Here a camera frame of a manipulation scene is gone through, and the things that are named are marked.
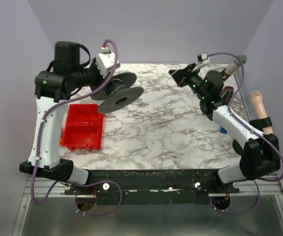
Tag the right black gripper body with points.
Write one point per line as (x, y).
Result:
(184, 77)

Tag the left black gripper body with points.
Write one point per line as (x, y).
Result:
(98, 80)

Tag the black filament spool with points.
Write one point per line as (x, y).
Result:
(118, 93)

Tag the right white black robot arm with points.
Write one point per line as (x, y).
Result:
(259, 151)

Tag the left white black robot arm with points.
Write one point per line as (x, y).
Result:
(53, 88)

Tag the brown wooden metronome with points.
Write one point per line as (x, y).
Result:
(226, 94)

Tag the red plastic bin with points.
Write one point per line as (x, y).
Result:
(83, 128)

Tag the grey silver microphone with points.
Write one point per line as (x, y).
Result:
(231, 68)

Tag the blue toy brick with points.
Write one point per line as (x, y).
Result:
(222, 130)

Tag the orange toy brick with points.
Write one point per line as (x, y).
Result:
(61, 136)

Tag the pink beige microphone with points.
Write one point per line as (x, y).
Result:
(257, 101)

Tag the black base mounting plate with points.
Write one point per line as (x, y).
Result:
(149, 187)

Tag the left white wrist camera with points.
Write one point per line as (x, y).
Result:
(105, 63)

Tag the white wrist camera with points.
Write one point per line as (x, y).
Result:
(202, 60)
(105, 63)

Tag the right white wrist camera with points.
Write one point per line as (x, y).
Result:
(202, 60)

